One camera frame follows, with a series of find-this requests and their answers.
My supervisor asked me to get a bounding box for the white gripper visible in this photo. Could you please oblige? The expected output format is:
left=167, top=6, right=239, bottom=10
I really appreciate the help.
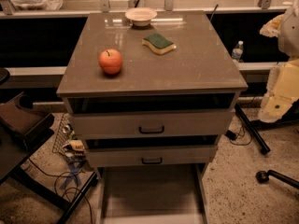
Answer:
left=258, top=59, right=299, bottom=123

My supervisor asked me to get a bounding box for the red apple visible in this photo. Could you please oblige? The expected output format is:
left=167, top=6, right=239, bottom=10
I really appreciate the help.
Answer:
left=98, top=49, right=122, bottom=75

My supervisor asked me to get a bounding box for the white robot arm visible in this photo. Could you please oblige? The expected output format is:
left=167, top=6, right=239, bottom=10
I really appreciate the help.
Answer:
left=258, top=0, right=299, bottom=123

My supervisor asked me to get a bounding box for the top grey drawer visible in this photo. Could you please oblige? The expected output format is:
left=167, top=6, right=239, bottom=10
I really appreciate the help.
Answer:
left=68, top=109, right=235, bottom=139

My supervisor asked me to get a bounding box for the grey drawer cabinet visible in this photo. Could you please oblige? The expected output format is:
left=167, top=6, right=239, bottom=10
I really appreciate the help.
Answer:
left=56, top=10, right=249, bottom=173

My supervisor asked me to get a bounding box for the middle grey drawer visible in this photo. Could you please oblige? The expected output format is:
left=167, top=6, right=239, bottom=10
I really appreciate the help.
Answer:
left=85, top=146, right=218, bottom=167

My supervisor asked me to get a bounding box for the open bottom grey drawer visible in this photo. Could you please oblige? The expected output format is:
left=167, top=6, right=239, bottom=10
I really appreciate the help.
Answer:
left=96, top=164, right=210, bottom=224

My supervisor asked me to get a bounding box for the clear plastic water bottle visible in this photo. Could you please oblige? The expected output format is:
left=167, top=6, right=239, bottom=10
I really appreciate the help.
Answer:
left=232, top=41, right=244, bottom=63

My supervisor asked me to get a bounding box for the black chair caster leg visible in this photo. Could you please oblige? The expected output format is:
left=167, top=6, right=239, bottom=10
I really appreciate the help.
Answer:
left=255, top=170, right=299, bottom=189

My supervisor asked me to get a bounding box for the green yellow sponge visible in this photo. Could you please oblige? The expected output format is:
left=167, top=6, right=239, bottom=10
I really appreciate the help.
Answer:
left=142, top=34, right=176, bottom=55

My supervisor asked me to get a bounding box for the white bowl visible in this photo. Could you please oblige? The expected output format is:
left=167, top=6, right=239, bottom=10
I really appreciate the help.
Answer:
left=125, top=7, right=157, bottom=27

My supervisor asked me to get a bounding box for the blue tape strip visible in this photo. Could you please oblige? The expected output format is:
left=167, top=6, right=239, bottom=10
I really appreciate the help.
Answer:
left=60, top=161, right=85, bottom=189

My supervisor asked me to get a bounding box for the dark brown side table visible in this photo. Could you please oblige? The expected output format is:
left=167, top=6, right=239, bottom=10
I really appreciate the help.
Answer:
left=0, top=92, right=96, bottom=224

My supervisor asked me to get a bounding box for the black table leg frame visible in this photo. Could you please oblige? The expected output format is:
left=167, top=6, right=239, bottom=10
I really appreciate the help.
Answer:
left=235, top=102, right=299, bottom=155

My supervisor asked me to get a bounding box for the wire mesh rack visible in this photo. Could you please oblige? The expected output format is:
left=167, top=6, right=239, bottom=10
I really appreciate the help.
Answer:
left=52, top=114, right=71, bottom=155

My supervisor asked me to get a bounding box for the black floor cable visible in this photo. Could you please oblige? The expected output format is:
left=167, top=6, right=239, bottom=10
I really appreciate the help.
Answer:
left=27, top=157, right=94, bottom=224

